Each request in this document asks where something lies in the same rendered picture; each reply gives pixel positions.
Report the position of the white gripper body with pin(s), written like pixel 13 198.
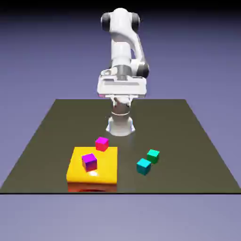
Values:
pixel 121 86

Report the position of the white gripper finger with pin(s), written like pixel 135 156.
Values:
pixel 129 101
pixel 114 101

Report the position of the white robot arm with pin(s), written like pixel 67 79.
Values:
pixel 120 50

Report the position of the small pink cube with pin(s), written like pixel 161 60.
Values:
pixel 102 144

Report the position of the small green cube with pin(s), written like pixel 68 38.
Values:
pixel 153 155

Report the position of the small purple cube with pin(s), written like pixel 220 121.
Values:
pixel 89 162

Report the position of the small cyan cube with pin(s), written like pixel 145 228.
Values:
pixel 143 166

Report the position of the large orange box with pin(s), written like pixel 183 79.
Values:
pixel 93 169

